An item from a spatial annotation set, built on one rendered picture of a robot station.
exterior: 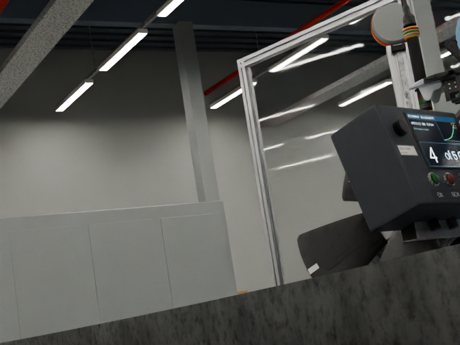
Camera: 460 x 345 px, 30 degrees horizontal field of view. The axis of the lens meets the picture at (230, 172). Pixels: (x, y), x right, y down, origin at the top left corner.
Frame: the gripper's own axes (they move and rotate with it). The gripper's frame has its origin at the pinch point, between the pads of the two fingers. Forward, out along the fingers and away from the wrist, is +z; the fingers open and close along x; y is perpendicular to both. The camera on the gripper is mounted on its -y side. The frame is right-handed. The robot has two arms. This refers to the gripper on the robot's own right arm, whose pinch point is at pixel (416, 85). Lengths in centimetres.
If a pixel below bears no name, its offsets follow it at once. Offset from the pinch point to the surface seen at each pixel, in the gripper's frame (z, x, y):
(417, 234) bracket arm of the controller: -26, -80, 45
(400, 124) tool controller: -29, -86, 27
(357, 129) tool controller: -22, -88, 26
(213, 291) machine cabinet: 394, 430, 28
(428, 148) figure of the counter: -30, -79, 31
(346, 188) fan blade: 35.0, 18.0, 20.5
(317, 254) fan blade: 35, -6, 40
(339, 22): 57, 81, -54
